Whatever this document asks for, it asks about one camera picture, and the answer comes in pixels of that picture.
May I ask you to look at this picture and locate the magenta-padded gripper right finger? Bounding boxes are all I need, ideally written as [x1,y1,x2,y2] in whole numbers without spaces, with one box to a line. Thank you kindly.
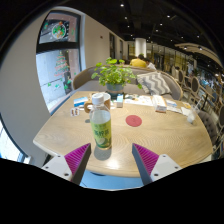
[131,143,183,187]

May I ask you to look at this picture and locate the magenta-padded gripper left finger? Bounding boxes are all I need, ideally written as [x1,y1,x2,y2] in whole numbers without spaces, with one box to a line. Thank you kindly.
[42,143,93,186]

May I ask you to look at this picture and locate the clear bottle with green label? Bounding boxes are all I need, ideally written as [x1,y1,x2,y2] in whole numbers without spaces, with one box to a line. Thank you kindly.
[88,92,113,151]

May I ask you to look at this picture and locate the flat round red coaster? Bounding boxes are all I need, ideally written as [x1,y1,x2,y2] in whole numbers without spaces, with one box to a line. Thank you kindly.
[125,114,143,128]

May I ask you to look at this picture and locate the pill blister pack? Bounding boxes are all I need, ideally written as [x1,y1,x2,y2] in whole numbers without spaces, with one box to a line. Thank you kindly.
[69,107,81,118]

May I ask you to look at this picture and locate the white and orange box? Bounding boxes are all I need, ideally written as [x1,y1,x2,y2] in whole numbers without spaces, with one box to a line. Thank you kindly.
[151,94,168,113]

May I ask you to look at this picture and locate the flat blue white packet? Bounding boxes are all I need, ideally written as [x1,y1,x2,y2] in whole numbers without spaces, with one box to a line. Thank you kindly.
[73,96,90,108]

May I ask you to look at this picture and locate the open white booklet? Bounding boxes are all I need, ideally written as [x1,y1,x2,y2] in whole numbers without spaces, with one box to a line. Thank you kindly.
[123,94,154,107]

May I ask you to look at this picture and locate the small blue white pack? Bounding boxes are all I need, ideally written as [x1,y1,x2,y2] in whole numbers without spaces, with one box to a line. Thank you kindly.
[166,99,179,108]

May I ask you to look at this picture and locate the small blue white upright box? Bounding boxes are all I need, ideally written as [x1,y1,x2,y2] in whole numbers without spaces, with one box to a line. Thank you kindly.
[115,93,125,108]

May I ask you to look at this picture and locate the tan mug with white inside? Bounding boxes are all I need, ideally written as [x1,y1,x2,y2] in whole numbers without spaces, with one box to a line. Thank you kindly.
[83,92,112,114]

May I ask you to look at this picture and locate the grey white chevron cushion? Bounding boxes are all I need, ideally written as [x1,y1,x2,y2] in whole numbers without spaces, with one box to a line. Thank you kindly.
[136,71,173,97]

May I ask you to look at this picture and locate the curved grey sofa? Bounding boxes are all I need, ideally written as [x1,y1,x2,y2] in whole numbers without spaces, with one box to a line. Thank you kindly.
[72,64,184,101]

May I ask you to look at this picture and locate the window with festive decals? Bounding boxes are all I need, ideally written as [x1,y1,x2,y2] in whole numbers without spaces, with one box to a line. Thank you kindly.
[35,11,82,113]

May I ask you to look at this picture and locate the group of round-backed chairs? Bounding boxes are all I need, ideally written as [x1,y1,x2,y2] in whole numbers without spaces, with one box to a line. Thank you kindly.
[171,64,224,111]

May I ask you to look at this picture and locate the green potted plant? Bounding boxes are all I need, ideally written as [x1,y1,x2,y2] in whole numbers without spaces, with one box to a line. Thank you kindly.
[90,57,143,98]

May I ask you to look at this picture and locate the person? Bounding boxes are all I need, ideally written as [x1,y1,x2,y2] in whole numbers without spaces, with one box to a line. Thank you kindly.
[129,53,148,69]
[143,58,158,71]

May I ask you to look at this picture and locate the white round pillar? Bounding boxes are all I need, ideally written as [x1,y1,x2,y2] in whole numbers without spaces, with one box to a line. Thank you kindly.
[134,37,147,58]

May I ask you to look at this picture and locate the ceiling spot lights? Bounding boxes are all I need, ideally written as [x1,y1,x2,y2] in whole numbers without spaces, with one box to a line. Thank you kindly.
[119,3,204,38]

